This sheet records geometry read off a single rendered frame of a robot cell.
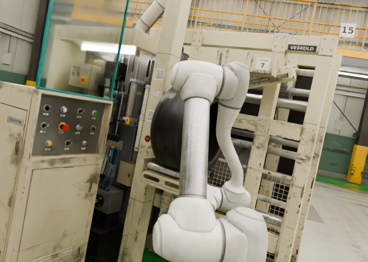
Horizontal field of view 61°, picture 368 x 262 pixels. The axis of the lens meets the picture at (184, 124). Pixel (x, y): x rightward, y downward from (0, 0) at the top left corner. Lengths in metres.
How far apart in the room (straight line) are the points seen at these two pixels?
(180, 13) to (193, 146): 1.28
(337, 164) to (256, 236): 10.51
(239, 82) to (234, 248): 0.62
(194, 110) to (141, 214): 1.25
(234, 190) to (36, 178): 1.05
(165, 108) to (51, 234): 1.01
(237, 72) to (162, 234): 0.67
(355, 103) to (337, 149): 1.63
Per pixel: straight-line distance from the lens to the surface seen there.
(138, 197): 2.24
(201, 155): 1.10
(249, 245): 1.10
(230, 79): 1.25
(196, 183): 1.08
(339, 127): 11.48
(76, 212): 2.16
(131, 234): 2.34
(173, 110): 1.82
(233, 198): 1.52
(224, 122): 1.33
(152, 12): 2.71
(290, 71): 2.22
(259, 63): 2.14
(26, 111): 1.83
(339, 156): 11.53
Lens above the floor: 1.32
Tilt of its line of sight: 3 degrees down
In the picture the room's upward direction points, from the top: 11 degrees clockwise
